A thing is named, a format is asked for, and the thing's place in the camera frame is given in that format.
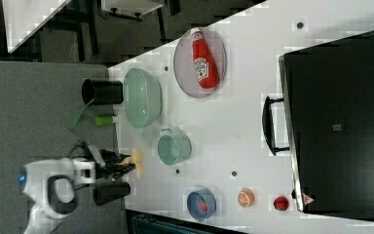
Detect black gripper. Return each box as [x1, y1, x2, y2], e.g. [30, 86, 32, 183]
[95, 149, 135, 179]

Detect yellow peeled toy banana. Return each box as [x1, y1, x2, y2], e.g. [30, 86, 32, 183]
[121, 149, 143, 178]

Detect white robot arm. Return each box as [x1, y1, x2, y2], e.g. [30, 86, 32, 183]
[19, 146, 143, 234]

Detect green mug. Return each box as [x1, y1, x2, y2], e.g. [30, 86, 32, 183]
[157, 129, 192, 166]

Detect green marker pen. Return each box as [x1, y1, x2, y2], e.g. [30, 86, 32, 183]
[94, 116, 118, 126]

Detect green perforated colander bowl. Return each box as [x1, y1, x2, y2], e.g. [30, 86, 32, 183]
[124, 68, 162, 129]

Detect black cylinder cup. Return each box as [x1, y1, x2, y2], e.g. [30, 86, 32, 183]
[82, 79, 124, 105]

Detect blue bowl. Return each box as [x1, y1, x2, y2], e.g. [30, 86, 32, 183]
[187, 188, 217, 221]

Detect red toy strawberry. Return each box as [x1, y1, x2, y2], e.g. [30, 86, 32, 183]
[199, 200, 208, 213]

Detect grey round plate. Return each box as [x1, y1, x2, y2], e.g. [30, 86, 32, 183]
[173, 27, 227, 98]

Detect red ketchup bottle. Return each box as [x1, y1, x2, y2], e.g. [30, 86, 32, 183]
[191, 27, 219, 89]

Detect orange slice toy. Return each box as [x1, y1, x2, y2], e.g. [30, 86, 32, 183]
[238, 188, 255, 208]

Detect red toy fruit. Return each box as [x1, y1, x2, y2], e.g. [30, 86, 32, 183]
[274, 196, 289, 212]

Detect black toaster oven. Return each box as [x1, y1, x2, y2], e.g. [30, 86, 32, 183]
[278, 30, 374, 221]

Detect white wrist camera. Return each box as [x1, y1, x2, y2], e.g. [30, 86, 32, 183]
[88, 145, 106, 168]

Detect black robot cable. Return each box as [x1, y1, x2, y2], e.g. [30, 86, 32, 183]
[68, 140, 91, 160]

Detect black cylinder post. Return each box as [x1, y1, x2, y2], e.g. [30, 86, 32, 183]
[93, 182, 131, 206]

